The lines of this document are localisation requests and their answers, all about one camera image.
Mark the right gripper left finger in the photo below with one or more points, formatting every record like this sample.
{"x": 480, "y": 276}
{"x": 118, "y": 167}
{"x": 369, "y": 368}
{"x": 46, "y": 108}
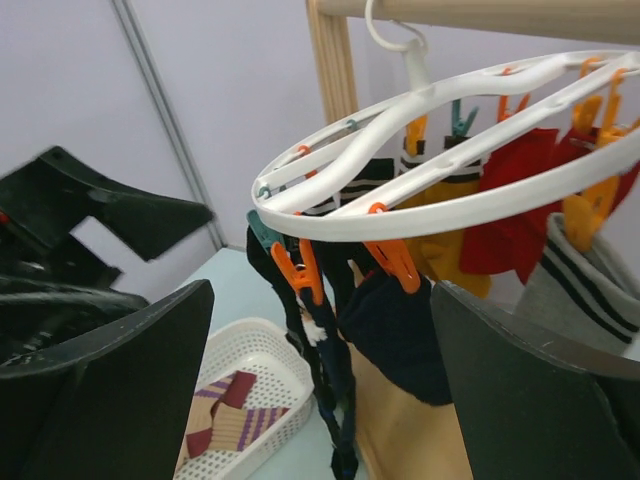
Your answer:
{"x": 112, "y": 403}

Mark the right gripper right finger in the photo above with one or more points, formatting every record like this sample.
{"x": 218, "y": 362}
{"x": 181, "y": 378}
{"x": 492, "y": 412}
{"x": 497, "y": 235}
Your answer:
{"x": 530, "y": 403}

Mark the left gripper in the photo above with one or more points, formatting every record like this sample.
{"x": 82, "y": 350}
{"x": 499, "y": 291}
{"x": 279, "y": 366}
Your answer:
{"x": 53, "y": 288}

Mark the navy santa sock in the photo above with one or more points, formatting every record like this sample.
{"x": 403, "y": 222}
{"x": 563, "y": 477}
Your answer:
{"x": 394, "y": 330}
{"x": 336, "y": 360}

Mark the mustard brown striped sock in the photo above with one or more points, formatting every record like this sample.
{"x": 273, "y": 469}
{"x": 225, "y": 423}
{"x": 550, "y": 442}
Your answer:
{"x": 437, "y": 256}

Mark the black sock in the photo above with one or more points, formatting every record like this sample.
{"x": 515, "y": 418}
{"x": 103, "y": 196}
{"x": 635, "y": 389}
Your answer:
{"x": 265, "y": 266}

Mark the white round clip hanger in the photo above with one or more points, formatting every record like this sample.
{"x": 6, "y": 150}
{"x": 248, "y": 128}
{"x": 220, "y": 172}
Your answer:
{"x": 294, "y": 181}

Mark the yellow clip at rear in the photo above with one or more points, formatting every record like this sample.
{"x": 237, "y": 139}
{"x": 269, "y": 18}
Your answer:
{"x": 585, "y": 213}

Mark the yellow clip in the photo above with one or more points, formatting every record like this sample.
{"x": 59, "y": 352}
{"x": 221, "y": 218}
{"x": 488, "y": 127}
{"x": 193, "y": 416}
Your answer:
{"x": 394, "y": 258}
{"x": 585, "y": 213}

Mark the teal clip behind sock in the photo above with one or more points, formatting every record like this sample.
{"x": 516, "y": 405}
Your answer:
{"x": 460, "y": 125}

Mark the orange clip at rear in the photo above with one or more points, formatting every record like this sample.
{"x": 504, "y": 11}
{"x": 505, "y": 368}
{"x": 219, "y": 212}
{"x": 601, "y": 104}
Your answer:
{"x": 585, "y": 113}

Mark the grey striped sock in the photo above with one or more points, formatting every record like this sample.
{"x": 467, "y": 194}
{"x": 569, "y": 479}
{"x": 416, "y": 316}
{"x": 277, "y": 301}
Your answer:
{"x": 589, "y": 297}

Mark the white laundry basket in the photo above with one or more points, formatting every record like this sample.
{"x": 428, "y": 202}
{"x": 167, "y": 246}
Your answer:
{"x": 248, "y": 364}

